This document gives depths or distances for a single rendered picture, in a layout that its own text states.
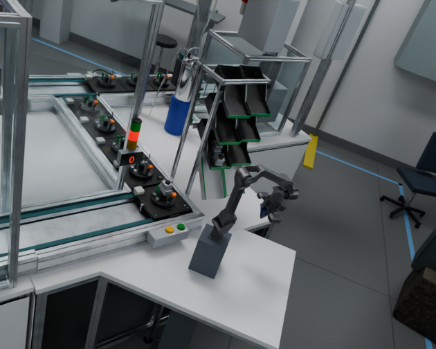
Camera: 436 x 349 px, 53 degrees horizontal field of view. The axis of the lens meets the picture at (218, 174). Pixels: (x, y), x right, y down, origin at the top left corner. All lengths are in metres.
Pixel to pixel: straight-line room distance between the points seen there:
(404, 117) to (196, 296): 4.53
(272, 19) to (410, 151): 3.63
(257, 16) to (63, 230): 1.98
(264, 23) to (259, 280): 1.77
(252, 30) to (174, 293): 1.98
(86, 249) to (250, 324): 0.82
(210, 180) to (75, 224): 0.77
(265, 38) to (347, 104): 3.00
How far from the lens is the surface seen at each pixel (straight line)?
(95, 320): 2.44
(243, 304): 2.20
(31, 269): 2.10
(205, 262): 2.19
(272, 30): 3.21
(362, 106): 6.06
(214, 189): 2.52
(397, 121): 6.16
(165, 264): 2.24
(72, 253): 2.09
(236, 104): 2.30
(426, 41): 5.58
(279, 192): 2.12
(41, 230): 2.22
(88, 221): 2.28
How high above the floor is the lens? 2.45
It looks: 32 degrees down
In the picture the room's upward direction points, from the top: 20 degrees clockwise
